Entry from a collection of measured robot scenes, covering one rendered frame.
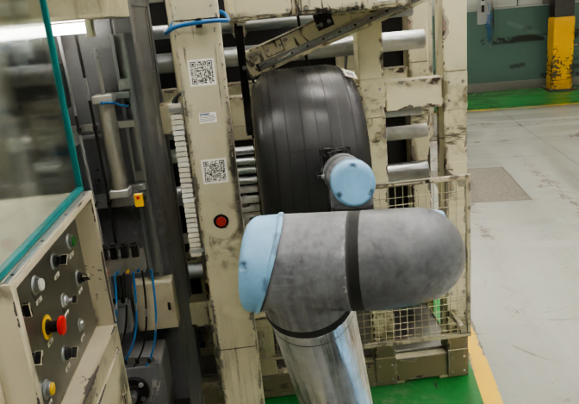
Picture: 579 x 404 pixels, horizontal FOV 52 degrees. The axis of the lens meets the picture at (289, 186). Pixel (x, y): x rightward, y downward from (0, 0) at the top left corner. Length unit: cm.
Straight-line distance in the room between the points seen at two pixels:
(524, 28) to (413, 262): 1075
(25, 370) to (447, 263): 75
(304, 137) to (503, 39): 981
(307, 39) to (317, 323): 153
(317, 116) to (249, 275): 98
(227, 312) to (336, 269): 131
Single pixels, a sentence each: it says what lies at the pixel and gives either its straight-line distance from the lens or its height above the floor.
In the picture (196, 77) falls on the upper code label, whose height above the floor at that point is 150.
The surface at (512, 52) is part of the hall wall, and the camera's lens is 1133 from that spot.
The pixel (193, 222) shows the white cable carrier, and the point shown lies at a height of 106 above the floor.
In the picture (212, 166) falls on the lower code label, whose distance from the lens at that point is 177.
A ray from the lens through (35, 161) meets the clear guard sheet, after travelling 130.
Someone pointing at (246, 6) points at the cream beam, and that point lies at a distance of 197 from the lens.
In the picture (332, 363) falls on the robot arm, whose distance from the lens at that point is 79.
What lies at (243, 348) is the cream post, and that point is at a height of 62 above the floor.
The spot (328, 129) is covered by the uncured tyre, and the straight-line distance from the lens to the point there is 158.
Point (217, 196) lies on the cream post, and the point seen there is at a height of 114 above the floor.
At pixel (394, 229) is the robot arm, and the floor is 141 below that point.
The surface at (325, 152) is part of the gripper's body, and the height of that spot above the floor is 132.
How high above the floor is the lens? 165
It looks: 16 degrees down
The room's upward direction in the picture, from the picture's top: 5 degrees counter-clockwise
